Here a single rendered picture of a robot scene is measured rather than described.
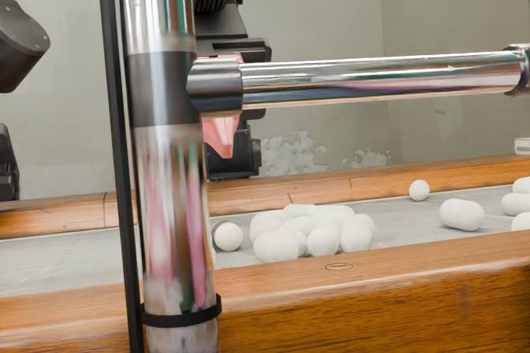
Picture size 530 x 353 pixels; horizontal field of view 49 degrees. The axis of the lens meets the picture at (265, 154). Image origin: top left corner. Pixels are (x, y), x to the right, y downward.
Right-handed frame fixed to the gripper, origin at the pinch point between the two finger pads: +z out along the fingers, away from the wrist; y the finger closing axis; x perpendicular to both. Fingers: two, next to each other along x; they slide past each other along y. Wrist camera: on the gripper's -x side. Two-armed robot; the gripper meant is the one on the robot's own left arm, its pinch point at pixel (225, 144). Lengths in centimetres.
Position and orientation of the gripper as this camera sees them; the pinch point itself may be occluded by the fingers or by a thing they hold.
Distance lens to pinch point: 43.1
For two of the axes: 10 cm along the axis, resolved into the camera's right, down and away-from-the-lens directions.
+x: -0.9, 7.4, 6.7
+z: 2.2, 6.7, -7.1
